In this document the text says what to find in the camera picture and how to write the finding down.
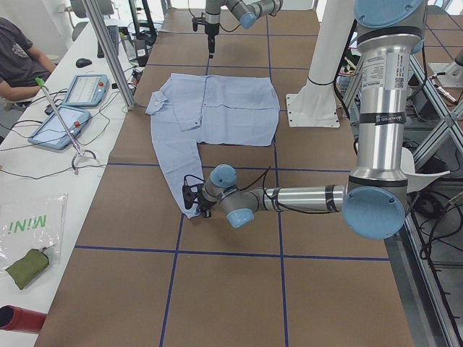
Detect white camera mast pedestal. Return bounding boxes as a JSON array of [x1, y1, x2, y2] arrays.
[[286, 0, 354, 128]]

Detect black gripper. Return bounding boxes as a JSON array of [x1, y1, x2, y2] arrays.
[[208, 34, 216, 54], [197, 197, 214, 218]]

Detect light blue striped shirt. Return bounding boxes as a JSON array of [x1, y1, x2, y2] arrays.
[[146, 73, 280, 218]]

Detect teach pendant near shirt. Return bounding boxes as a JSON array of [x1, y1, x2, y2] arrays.
[[62, 74, 109, 108]]

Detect black computer mouse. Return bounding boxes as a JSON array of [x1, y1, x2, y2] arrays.
[[75, 58, 93, 69]]

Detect teach pendant far side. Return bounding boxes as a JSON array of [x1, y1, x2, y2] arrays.
[[28, 106, 90, 150]]

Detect seated person grey shirt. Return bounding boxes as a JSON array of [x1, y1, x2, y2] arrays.
[[1, 17, 56, 101]]

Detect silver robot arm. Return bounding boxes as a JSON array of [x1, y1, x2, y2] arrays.
[[203, 0, 284, 58], [197, 1, 427, 239]]

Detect white plastic chair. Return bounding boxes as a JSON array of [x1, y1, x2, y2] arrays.
[[399, 146, 451, 194]]

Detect aluminium frame post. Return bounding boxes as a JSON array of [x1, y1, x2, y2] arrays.
[[82, 0, 135, 111]]

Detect clear plastic bag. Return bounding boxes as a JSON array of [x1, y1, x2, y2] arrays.
[[1, 193, 68, 275]]

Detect pink reacher grabber stick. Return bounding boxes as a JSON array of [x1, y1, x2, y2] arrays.
[[35, 77, 96, 175]]

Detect green fabric pouch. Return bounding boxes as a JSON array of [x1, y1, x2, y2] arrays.
[[6, 249, 50, 290]]

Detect red cylinder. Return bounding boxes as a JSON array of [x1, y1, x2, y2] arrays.
[[1, 305, 47, 334]]

